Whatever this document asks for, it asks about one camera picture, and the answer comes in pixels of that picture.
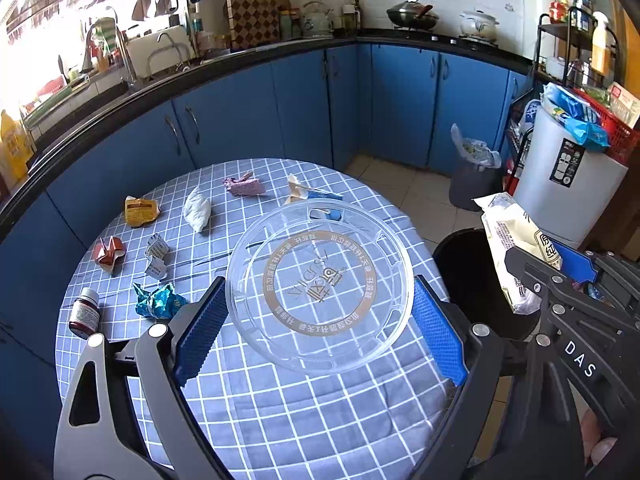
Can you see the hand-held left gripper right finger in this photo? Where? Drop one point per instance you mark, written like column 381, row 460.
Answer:
column 440, row 330

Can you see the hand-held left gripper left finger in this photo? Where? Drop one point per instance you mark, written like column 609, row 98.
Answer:
column 200, row 330

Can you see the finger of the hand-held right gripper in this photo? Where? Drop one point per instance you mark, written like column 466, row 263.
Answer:
column 575, row 261
column 530, row 266

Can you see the cream snack wrapper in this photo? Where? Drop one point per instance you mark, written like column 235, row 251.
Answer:
column 505, row 240

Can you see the black round trash bin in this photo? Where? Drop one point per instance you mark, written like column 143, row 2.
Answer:
column 465, row 255

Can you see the orange white paper carton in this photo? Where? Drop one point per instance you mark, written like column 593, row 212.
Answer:
column 107, row 252

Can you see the white tissue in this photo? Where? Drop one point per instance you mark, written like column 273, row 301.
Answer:
column 197, row 209

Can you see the clear round plastic lid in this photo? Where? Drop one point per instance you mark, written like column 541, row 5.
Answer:
column 320, row 285

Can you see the person's right hand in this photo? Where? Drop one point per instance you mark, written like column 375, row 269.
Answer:
column 600, row 442

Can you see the teal foil wrapper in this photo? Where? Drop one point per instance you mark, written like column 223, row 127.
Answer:
column 160, row 302

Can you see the white washing machine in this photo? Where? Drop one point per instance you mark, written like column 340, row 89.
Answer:
column 560, row 195

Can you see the grey printed paper label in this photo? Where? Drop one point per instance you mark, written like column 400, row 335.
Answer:
column 157, row 255

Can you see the grey bin with plastic bag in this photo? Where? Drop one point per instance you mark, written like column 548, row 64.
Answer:
column 470, row 180

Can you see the round table checked blue tablecloth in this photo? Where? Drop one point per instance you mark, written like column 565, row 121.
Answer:
column 280, row 410

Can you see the small brown medicine bottle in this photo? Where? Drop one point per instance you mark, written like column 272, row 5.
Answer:
column 84, row 312

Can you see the yellow orange wrapper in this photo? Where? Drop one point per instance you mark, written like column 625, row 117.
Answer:
column 140, row 211

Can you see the red plastic basket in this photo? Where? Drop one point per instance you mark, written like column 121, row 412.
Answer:
column 617, row 132

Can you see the blue plastic packet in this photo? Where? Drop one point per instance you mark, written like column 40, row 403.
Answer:
column 582, row 125

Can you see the pink crumpled wrapper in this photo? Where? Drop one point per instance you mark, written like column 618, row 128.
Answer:
column 244, row 186

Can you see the white wrapper with blue stick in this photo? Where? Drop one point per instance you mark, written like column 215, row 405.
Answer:
column 300, row 191

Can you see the yellow spray bottle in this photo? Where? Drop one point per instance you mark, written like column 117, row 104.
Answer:
column 601, row 45

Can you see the black metal rack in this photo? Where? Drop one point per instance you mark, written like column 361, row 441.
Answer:
column 542, row 45

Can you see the blue kitchen cabinets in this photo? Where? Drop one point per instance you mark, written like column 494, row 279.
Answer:
column 300, row 105

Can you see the white ceramic pot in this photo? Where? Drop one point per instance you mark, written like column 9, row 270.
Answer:
column 479, row 25

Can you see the yellow detergent bottle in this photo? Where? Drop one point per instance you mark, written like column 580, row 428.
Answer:
column 12, row 147

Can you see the black kitchen countertop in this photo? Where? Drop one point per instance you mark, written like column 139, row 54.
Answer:
column 250, row 57

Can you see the black wok with lid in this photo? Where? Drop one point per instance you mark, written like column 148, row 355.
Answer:
column 412, row 15

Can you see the white dish basin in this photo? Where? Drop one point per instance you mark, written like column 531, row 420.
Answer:
column 157, row 52

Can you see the chrome sink faucet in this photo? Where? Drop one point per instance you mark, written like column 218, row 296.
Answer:
column 120, row 55

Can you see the checkered wooden cutting board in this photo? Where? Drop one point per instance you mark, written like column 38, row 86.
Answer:
column 250, row 12

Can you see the pale green kettle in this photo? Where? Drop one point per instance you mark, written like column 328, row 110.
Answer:
column 316, row 21

